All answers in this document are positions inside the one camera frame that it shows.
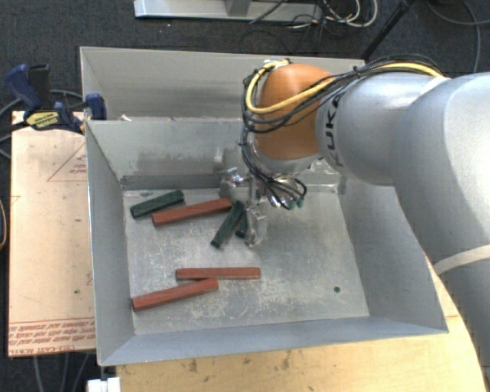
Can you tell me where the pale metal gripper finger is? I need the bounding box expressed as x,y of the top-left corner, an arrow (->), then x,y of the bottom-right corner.
255,214 -> 270,245
245,212 -> 257,248

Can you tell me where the dark green flat block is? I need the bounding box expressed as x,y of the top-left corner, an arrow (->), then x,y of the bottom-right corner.
210,200 -> 248,250
129,189 -> 186,220

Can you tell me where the red-brown flat block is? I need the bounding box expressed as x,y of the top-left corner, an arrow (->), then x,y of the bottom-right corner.
175,266 -> 263,283
131,277 -> 221,314
151,197 -> 234,229

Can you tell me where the grey metal bin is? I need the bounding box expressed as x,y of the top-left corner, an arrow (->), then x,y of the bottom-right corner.
79,46 -> 450,368

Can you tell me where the brown cardboard board red print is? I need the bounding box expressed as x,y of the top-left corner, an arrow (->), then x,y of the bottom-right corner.
7,110 -> 97,359

